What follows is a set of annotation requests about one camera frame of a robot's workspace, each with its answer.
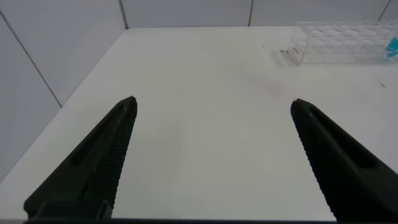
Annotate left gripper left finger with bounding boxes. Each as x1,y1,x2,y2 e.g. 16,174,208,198
23,95,139,220

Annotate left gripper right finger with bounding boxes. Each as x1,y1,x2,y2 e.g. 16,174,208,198
290,98,398,223

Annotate test tube with blue pigment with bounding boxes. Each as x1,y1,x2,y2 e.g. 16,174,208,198
385,35,398,60

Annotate clear acrylic test tube rack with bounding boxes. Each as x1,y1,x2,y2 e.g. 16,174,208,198
287,20,398,67

